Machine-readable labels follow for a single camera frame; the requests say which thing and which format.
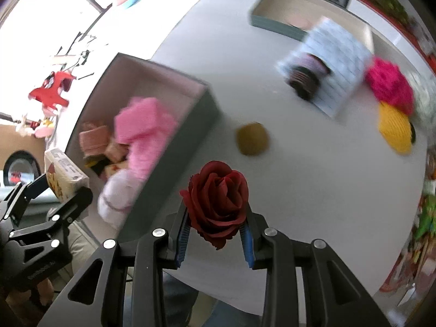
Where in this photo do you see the white cloth bundle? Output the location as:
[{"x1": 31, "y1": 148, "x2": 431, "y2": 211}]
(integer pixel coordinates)
[{"x1": 98, "y1": 168, "x2": 147, "y2": 227}]

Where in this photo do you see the large grey storage box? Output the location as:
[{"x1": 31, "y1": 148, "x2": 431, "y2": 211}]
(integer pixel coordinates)
[{"x1": 65, "y1": 52, "x2": 220, "y2": 242}]

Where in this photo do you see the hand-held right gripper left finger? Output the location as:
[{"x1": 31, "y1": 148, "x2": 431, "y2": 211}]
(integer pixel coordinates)
[{"x1": 37, "y1": 208, "x2": 190, "y2": 327}]

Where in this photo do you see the mint bath pouf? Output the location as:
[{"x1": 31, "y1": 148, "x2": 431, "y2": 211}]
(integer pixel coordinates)
[{"x1": 407, "y1": 71, "x2": 435, "y2": 123}]

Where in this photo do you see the shallow teal box lid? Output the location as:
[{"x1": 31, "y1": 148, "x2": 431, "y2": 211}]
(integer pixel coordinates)
[{"x1": 248, "y1": 0, "x2": 375, "y2": 55}]

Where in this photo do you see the yellow foam net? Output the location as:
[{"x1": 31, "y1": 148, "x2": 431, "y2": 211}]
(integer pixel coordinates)
[{"x1": 378, "y1": 102, "x2": 414, "y2": 154}]

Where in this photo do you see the red fabric rose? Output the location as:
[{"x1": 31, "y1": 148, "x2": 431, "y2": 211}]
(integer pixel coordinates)
[{"x1": 179, "y1": 161, "x2": 252, "y2": 250}]

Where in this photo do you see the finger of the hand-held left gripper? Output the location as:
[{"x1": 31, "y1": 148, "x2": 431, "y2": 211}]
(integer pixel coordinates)
[
  {"x1": 8, "y1": 187, "x2": 93, "y2": 249},
  {"x1": 0, "y1": 174, "x2": 48, "y2": 227}
]

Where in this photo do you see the light blue fluffy cloth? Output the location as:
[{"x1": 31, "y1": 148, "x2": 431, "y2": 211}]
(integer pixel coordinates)
[{"x1": 277, "y1": 16, "x2": 374, "y2": 120}]

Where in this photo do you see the cream sock roll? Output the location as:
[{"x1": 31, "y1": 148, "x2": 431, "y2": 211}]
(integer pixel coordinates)
[{"x1": 105, "y1": 138, "x2": 130, "y2": 164}]

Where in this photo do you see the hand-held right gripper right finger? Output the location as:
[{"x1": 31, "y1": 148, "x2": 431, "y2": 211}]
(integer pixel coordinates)
[{"x1": 238, "y1": 209, "x2": 392, "y2": 327}]

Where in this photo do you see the purple knit sock roll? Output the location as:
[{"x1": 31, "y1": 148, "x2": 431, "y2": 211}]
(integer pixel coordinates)
[{"x1": 285, "y1": 53, "x2": 332, "y2": 101}]

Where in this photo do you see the white cabinet with red top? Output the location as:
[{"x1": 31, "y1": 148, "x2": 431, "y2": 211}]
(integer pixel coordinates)
[{"x1": 347, "y1": 0, "x2": 436, "y2": 72}]

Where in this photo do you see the person's left hand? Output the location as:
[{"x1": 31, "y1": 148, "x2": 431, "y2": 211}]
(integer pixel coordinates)
[{"x1": 5, "y1": 277, "x2": 55, "y2": 317}]

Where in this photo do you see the gold round disc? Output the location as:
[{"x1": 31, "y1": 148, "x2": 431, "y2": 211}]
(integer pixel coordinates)
[{"x1": 236, "y1": 122, "x2": 270, "y2": 156}]

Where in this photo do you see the red plastic stool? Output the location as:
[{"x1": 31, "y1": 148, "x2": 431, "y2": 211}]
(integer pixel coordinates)
[{"x1": 29, "y1": 71, "x2": 74, "y2": 108}]

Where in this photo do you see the green artificial vine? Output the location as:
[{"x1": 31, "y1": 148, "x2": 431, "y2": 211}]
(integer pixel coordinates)
[{"x1": 359, "y1": 0, "x2": 419, "y2": 28}]

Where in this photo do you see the cream sofa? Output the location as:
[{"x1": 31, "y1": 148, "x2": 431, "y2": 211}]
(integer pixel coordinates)
[{"x1": 66, "y1": 221, "x2": 103, "y2": 273}]

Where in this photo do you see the magenta fluffy ball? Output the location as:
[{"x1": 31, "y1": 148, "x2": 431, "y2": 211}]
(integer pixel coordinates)
[{"x1": 364, "y1": 57, "x2": 415, "y2": 116}]

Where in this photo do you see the pink fluffy cloth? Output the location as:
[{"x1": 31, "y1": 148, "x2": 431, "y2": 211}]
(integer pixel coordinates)
[{"x1": 128, "y1": 116, "x2": 179, "y2": 182}]

